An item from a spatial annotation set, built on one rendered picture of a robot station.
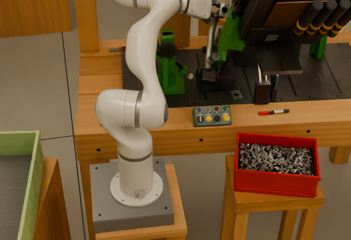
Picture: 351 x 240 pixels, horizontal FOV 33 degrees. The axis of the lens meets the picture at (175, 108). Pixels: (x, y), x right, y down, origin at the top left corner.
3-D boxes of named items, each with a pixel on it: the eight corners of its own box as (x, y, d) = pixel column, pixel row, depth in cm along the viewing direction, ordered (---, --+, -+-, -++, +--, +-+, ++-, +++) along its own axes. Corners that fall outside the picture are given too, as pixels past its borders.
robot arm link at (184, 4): (179, 11, 239) (187, 12, 240) (183, -11, 240) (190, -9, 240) (174, 15, 247) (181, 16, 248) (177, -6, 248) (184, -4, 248)
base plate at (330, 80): (377, 100, 259) (378, 96, 257) (123, 113, 250) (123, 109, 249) (347, 45, 291) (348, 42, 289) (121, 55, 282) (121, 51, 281)
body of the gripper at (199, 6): (184, 13, 240) (210, 18, 243) (187, -12, 241) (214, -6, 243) (179, 16, 247) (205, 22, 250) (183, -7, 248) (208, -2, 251)
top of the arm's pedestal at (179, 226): (187, 235, 211) (187, 228, 209) (96, 246, 207) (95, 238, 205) (173, 170, 235) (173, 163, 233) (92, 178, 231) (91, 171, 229)
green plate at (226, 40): (238, 63, 250) (256, 20, 237) (220, 59, 248) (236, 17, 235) (234, 47, 259) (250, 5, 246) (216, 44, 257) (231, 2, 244)
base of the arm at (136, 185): (168, 202, 209) (168, 164, 198) (114, 211, 206) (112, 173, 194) (156, 165, 224) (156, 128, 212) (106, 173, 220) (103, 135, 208)
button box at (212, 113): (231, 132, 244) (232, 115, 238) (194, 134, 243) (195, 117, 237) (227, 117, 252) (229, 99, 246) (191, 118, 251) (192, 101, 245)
